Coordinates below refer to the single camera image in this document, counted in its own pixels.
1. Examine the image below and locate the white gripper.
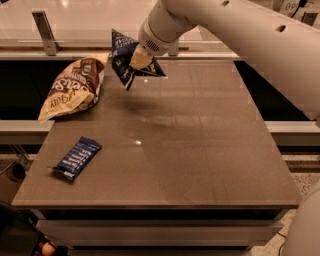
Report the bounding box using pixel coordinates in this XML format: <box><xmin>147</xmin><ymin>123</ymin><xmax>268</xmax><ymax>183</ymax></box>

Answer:
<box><xmin>129</xmin><ymin>19</ymin><xmax>177</xmax><ymax>70</ymax></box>

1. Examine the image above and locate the blue kettle chip bag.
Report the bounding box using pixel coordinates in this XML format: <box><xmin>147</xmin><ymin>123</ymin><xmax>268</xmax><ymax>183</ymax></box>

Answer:
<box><xmin>112</xmin><ymin>30</ymin><xmax>166</xmax><ymax>91</ymax></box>

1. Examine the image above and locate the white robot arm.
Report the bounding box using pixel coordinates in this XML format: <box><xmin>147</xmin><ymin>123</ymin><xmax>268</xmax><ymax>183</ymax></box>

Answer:
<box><xmin>131</xmin><ymin>0</ymin><xmax>320</xmax><ymax>121</ymax></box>

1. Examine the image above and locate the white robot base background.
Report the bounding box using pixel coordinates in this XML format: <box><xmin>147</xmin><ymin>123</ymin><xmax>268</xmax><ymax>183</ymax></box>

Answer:
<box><xmin>272</xmin><ymin>0</ymin><xmax>312</xmax><ymax>18</ymax></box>

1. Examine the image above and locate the brown chip bag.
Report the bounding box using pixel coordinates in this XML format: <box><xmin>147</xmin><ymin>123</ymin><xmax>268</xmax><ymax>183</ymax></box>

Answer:
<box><xmin>38</xmin><ymin>53</ymin><xmax>109</xmax><ymax>122</ymax></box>

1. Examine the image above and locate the blue snack bar wrapper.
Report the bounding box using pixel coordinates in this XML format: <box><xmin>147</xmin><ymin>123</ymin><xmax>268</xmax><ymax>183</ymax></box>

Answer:
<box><xmin>52</xmin><ymin>137</ymin><xmax>102</xmax><ymax>181</ymax></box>

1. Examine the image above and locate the orange ball under table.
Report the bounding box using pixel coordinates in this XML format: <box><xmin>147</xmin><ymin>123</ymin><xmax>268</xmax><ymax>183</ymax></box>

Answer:
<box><xmin>41</xmin><ymin>242</ymin><xmax>56</xmax><ymax>256</ymax></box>

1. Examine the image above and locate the middle metal rail bracket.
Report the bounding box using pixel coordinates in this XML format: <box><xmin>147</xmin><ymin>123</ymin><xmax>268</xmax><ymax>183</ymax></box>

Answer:
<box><xmin>168</xmin><ymin>41</ymin><xmax>179</xmax><ymax>56</ymax></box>

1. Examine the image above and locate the metal rail bracket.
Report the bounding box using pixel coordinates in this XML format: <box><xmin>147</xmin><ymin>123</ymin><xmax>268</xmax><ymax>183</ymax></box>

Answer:
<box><xmin>168</xmin><ymin>41</ymin><xmax>179</xmax><ymax>56</ymax></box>
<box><xmin>32</xmin><ymin>11</ymin><xmax>59</xmax><ymax>56</ymax></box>
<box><xmin>301</xmin><ymin>12</ymin><xmax>318</xmax><ymax>26</ymax></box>

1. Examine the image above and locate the left metal rail bracket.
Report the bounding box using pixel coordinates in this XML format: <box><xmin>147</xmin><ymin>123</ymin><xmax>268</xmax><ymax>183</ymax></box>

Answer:
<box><xmin>32</xmin><ymin>11</ymin><xmax>59</xmax><ymax>56</ymax></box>

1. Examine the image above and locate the right metal rail bracket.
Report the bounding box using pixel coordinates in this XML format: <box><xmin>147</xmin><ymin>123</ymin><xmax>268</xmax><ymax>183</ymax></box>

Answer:
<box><xmin>301</xmin><ymin>12</ymin><xmax>318</xmax><ymax>26</ymax></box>

